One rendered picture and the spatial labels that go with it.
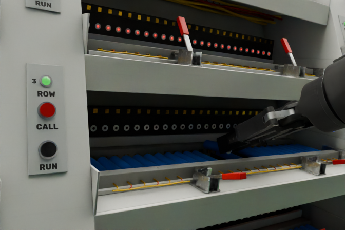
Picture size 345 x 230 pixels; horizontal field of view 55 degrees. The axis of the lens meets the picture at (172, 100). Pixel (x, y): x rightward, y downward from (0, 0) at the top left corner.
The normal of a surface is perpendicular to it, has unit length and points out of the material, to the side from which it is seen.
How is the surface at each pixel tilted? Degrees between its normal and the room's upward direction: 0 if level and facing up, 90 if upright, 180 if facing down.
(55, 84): 90
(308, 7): 113
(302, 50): 90
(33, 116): 90
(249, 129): 91
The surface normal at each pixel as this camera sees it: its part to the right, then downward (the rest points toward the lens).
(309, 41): -0.83, -0.03
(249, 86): 0.54, 0.14
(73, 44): 0.54, -0.25
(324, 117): -0.56, 0.52
